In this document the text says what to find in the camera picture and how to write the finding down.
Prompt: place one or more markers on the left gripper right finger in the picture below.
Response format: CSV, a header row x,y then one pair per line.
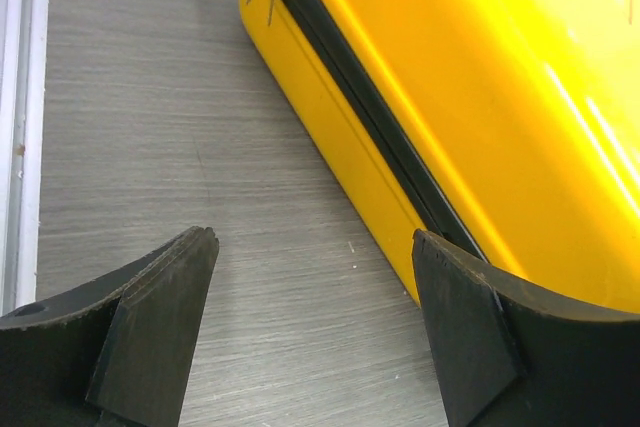
x,y
508,352

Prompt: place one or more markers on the yellow Pikachu suitcase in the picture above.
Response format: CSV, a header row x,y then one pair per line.
x,y
509,128

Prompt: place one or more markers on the aluminium frame rail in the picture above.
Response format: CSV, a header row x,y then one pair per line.
x,y
24,29

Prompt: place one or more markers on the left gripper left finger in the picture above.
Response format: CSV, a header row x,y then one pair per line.
x,y
114,351

